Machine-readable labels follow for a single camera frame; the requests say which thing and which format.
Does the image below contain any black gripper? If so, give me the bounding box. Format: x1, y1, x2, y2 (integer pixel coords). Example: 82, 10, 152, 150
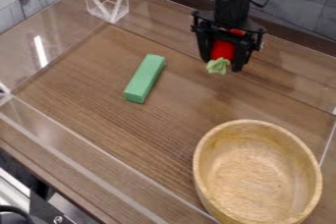
191, 10, 267, 72

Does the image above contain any red plush strawberry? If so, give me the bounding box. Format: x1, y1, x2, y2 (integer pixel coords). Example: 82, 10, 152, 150
207, 40, 235, 75

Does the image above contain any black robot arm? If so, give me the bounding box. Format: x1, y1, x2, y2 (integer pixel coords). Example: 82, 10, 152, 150
191, 0, 270, 75

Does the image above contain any green rectangular block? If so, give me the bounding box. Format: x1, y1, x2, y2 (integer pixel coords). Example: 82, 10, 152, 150
124, 54, 166, 103

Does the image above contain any wooden bowl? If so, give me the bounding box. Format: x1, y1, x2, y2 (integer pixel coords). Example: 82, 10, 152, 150
194, 119, 323, 224

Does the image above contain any clear acrylic corner bracket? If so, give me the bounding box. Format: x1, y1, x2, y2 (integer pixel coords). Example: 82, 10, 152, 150
86, 0, 128, 24

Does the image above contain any clear acrylic tray wall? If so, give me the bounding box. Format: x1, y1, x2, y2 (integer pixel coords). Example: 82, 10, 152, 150
0, 0, 336, 224

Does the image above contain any black table leg frame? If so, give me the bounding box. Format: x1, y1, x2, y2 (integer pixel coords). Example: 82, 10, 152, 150
0, 150, 100, 224

